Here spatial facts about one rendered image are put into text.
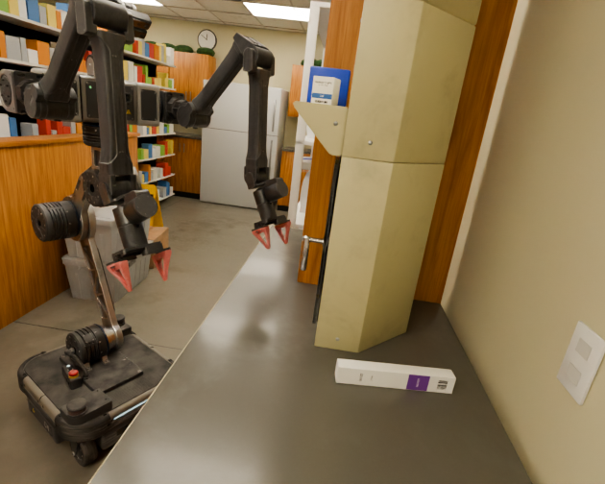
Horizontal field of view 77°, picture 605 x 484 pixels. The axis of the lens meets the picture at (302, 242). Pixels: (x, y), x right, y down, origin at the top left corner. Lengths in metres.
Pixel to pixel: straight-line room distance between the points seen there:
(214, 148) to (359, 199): 5.27
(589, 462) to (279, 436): 0.48
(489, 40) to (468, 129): 0.23
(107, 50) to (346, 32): 0.62
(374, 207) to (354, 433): 0.45
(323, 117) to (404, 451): 0.66
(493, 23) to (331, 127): 0.61
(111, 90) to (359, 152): 0.57
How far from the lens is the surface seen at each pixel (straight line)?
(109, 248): 3.01
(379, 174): 0.84
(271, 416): 0.80
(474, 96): 1.26
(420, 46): 0.87
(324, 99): 0.93
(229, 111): 5.96
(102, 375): 2.05
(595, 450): 0.77
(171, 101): 1.66
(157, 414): 0.81
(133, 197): 0.97
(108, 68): 1.02
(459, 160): 1.26
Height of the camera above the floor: 1.48
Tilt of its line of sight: 18 degrees down
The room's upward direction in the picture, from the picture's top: 7 degrees clockwise
